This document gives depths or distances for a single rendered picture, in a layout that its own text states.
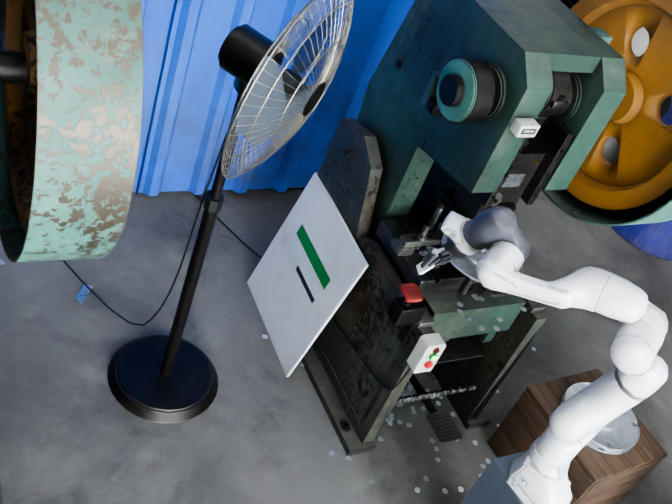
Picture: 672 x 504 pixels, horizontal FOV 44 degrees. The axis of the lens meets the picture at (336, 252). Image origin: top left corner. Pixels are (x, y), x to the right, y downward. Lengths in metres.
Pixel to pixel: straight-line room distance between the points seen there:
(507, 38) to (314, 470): 1.56
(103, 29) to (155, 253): 2.03
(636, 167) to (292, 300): 1.32
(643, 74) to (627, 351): 0.99
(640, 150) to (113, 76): 1.77
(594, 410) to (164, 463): 1.36
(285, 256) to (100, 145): 1.77
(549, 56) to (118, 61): 1.29
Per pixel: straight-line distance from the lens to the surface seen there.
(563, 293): 2.14
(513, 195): 2.70
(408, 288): 2.53
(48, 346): 3.07
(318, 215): 3.07
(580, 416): 2.36
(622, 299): 2.16
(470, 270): 2.68
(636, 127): 2.80
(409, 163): 2.74
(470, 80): 2.32
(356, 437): 3.05
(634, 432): 3.18
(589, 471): 2.99
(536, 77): 2.35
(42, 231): 1.66
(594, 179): 2.91
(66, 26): 1.51
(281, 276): 3.23
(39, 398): 2.93
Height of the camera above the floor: 2.34
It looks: 39 degrees down
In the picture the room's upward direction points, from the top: 23 degrees clockwise
